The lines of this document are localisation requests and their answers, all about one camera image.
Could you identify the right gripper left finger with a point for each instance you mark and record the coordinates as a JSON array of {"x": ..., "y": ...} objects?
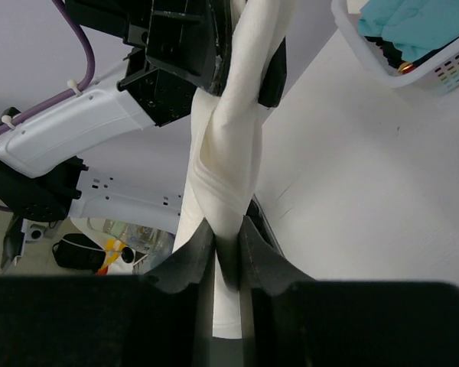
[{"x": 161, "y": 318}]

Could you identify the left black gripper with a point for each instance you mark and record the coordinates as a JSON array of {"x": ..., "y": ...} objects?
[{"x": 184, "y": 46}]

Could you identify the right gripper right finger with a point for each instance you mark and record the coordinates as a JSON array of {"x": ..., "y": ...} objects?
[{"x": 291, "y": 319}]

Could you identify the white paper napkin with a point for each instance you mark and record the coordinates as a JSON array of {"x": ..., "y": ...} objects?
[{"x": 226, "y": 149}]

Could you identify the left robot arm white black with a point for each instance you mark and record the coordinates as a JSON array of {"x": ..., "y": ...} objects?
[{"x": 39, "y": 149}]

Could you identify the white tray of rolled napkins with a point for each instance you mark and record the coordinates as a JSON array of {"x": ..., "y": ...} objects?
[{"x": 404, "y": 43}]

